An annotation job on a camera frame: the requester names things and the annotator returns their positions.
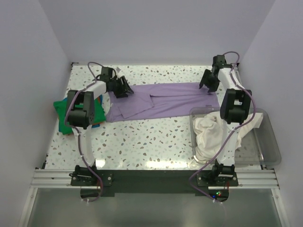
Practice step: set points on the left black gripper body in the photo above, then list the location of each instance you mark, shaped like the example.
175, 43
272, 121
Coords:
117, 86

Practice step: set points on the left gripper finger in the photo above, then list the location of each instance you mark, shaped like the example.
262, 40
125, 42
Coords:
126, 88
121, 94

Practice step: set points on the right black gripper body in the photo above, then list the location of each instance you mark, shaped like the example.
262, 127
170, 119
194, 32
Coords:
212, 79

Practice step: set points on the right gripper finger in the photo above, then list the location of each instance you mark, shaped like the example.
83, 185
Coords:
213, 87
206, 79

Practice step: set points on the purple t-shirt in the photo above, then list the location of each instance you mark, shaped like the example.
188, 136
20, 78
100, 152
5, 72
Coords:
156, 101

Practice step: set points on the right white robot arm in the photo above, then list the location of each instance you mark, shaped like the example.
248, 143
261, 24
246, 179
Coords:
234, 111

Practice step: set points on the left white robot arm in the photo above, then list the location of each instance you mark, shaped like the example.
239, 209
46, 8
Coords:
80, 109

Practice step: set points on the folded green t-shirt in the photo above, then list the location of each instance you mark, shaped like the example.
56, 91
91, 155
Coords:
61, 111

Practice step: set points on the white t-shirt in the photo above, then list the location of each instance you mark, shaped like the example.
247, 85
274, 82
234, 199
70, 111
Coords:
208, 132

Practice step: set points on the clear plastic bin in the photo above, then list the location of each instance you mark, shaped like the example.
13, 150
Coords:
258, 147

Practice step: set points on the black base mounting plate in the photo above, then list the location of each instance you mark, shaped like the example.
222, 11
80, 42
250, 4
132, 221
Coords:
108, 183

